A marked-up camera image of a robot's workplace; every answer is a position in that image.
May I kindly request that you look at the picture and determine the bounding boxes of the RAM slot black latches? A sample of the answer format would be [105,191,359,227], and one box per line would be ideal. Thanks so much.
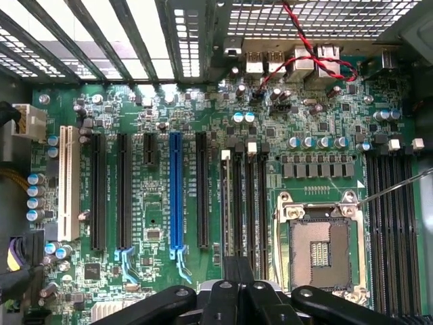
[257,142,271,280]
[233,142,246,258]
[392,145,412,316]
[365,133,388,316]

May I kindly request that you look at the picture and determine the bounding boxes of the RAM slot white latches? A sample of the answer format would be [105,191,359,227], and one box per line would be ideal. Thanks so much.
[378,138,402,316]
[219,148,235,258]
[405,137,426,316]
[246,141,258,272]

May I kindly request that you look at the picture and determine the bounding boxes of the CPU socket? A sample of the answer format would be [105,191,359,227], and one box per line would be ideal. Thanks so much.
[275,190,370,305]

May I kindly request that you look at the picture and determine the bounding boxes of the silver chipset heat sink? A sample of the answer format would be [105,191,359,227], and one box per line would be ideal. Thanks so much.
[91,300,136,322]

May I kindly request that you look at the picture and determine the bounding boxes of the long black expansion slot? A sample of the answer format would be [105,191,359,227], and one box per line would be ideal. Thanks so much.
[89,132,108,251]
[195,131,210,250]
[114,132,137,284]

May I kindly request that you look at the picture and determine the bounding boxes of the green motherboard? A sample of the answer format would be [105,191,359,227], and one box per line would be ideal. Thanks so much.
[29,83,424,325]

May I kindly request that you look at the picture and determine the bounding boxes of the blue expansion slot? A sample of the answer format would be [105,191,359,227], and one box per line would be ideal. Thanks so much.
[168,131,193,284]

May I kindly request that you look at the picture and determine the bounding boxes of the short black expansion slot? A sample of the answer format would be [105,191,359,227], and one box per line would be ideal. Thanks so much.
[143,132,157,166]

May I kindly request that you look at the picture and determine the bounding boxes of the thin locking lever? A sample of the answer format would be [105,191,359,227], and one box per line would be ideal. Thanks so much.
[357,173,433,207]

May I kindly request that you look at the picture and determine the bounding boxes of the white expansion slot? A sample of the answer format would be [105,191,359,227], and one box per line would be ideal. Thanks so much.
[57,125,82,242]

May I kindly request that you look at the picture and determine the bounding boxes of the black power connector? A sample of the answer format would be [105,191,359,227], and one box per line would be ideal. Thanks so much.
[0,230,45,272]

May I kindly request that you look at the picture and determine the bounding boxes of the silver rear port block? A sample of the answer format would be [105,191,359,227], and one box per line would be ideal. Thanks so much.
[316,43,341,79]
[267,50,286,74]
[245,50,265,74]
[286,45,316,83]

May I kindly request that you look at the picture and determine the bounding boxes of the small silver rear port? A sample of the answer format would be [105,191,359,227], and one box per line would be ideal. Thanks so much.
[381,49,397,68]
[223,37,244,57]

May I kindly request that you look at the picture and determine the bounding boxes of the white power connector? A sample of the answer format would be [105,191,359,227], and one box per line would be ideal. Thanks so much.
[12,104,47,144]

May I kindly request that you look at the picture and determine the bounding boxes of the open PC case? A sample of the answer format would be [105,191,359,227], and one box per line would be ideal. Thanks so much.
[0,0,433,325]

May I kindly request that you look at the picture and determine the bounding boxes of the yellow braided wires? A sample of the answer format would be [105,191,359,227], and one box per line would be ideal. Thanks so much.
[0,167,30,193]

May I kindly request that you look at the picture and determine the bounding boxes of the red black twisted wire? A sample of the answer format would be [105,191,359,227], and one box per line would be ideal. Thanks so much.
[250,0,359,101]

